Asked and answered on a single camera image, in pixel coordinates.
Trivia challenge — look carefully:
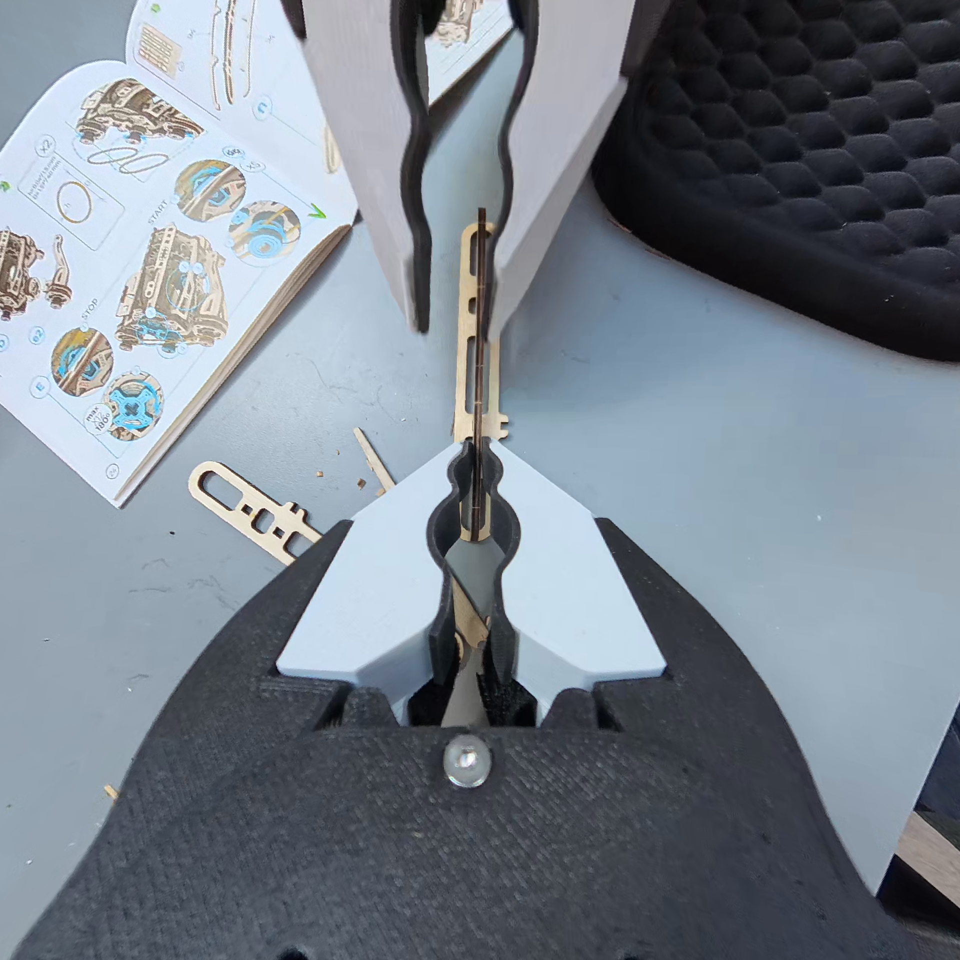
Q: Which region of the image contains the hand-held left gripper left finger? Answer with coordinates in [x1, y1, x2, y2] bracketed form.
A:
[276, 441, 477, 726]

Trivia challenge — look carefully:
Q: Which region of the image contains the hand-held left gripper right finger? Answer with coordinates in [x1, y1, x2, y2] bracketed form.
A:
[478, 441, 669, 726]

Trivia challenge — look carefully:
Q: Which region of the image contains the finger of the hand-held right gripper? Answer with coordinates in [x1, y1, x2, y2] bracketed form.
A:
[298, 0, 436, 335]
[489, 0, 638, 329]

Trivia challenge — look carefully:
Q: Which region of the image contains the thin dark-edged wooden model part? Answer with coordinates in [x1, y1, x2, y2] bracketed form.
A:
[471, 207, 490, 530]

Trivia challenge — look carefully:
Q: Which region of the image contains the slotted wooden model strip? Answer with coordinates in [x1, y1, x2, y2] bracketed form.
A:
[452, 219, 513, 543]

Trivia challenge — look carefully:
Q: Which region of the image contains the model instruction booklet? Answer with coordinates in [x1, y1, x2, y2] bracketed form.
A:
[0, 0, 526, 511]

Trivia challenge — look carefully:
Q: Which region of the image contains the slotted wooden part with tabs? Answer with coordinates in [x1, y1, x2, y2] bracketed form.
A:
[187, 459, 324, 565]

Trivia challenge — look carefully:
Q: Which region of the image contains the small wooden piece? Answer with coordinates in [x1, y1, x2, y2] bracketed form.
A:
[448, 577, 495, 652]

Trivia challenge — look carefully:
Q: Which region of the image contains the small wooden stick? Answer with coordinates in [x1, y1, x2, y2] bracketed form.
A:
[352, 426, 397, 498]

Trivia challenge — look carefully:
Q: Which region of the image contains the black honeycomb cushion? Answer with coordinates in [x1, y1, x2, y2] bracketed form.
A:
[591, 0, 960, 363]

